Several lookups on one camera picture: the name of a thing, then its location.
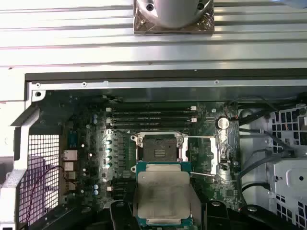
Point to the RAM slot with white clips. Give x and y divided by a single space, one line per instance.
153 119
153 109

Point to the silver coin battery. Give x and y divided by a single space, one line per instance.
223 123

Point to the metal socket cover frame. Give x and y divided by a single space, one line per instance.
215 155

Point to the square brown base plate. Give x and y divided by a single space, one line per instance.
141 28

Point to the CPU socket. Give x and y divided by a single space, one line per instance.
158 146

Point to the perforated metal drive cage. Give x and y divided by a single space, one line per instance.
285 172

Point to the silver rear port block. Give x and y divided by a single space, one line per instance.
70 186
69 166
70 176
70 155

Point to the blue rear port connector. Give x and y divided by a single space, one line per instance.
73 139

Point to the green motherboard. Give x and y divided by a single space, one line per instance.
223 184

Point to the RAM slot with black clips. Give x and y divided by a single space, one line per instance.
153 113
153 124

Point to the silver CPU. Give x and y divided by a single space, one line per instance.
163 191

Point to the open black PC case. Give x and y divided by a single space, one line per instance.
144 84

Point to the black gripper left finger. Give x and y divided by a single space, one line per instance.
120 215

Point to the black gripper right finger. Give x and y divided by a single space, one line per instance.
216 215

